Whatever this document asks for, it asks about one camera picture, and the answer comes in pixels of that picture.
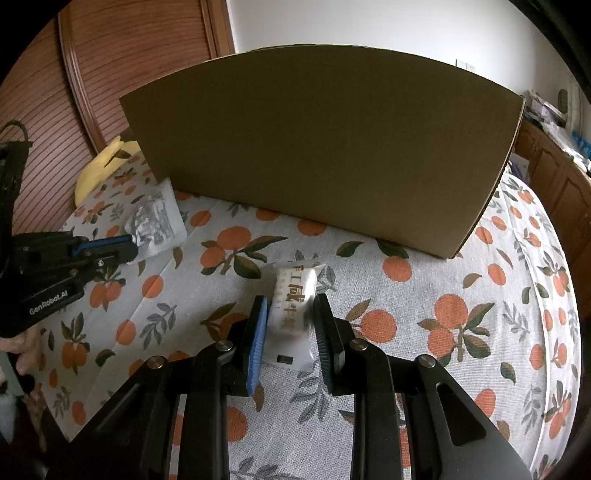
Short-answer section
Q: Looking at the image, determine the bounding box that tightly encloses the orange fruit printed cloth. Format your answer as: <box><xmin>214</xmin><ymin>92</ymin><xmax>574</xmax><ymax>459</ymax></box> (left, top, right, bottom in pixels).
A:
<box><xmin>34</xmin><ymin>148</ymin><xmax>580</xmax><ymax>480</ymax></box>

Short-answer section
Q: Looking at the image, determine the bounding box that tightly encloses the yellow cushion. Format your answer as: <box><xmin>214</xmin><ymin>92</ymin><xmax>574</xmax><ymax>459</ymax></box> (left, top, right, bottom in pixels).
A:
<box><xmin>74</xmin><ymin>136</ymin><xmax>141</xmax><ymax>206</ymax></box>

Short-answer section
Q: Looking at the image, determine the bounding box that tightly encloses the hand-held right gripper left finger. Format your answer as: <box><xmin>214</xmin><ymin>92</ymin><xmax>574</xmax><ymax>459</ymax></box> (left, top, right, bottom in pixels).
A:
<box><xmin>46</xmin><ymin>295</ymin><xmax>273</xmax><ymax>480</ymax></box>

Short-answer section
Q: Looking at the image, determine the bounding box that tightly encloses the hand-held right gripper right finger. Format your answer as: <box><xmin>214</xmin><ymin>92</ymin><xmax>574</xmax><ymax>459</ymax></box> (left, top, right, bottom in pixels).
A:
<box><xmin>311</xmin><ymin>293</ymin><xmax>532</xmax><ymax>480</ymax></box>

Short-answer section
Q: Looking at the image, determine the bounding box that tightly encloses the brown cardboard box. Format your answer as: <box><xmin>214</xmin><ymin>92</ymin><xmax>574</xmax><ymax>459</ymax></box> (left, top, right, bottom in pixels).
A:
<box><xmin>119</xmin><ymin>44</ymin><xmax>527</xmax><ymax>260</ymax></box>

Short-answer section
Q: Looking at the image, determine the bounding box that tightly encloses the small silver printed packet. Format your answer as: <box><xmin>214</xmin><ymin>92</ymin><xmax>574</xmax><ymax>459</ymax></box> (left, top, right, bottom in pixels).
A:
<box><xmin>124</xmin><ymin>181</ymin><xmax>188</xmax><ymax>264</ymax></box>

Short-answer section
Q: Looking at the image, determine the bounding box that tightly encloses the wooden cabinet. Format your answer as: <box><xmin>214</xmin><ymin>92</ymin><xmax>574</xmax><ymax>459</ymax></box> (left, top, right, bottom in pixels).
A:
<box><xmin>510</xmin><ymin>117</ymin><xmax>591</xmax><ymax>273</ymax></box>

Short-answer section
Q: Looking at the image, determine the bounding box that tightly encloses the small white snack packet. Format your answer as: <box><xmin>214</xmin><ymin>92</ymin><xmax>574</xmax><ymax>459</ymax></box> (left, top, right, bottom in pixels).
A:
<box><xmin>261</xmin><ymin>258</ymin><xmax>326</xmax><ymax>372</ymax></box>

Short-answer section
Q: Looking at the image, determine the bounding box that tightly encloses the row of assorted small items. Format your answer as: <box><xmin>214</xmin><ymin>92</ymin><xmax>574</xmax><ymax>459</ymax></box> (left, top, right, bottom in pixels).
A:
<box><xmin>524</xmin><ymin>88</ymin><xmax>591</xmax><ymax>174</ymax></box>

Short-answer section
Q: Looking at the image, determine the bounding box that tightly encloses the person's left hand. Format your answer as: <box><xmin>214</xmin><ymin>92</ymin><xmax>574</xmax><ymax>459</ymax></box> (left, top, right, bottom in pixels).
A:
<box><xmin>0</xmin><ymin>323</ymin><xmax>40</xmax><ymax>374</ymax></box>

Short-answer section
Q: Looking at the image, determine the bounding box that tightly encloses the wooden door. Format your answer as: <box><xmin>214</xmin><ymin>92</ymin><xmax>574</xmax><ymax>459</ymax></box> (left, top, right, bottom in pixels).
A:
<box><xmin>0</xmin><ymin>0</ymin><xmax>236</xmax><ymax>236</ymax></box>

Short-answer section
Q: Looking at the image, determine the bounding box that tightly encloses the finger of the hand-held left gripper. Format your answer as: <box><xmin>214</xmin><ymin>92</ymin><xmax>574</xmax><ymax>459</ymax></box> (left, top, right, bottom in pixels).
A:
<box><xmin>69</xmin><ymin>234</ymin><xmax>137</xmax><ymax>257</ymax></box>
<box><xmin>60</xmin><ymin>244</ymin><xmax>139</xmax><ymax>287</ymax></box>

